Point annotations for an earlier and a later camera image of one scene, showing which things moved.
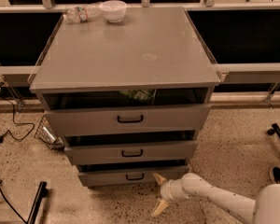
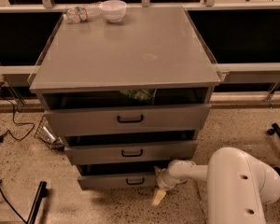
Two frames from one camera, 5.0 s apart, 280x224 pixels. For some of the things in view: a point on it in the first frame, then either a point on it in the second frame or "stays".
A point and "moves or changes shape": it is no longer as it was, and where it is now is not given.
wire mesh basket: x=46 y=133 stays
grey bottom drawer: x=128 y=175 moves or changes shape
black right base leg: x=276 y=129 stays
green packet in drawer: x=139 y=94 stays
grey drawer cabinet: x=127 y=98 stays
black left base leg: x=42 y=192 stays
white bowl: x=114 y=10 stays
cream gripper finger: x=160 y=179 to x=157 y=170
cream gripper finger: x=161 y=205 to x=159 y=197
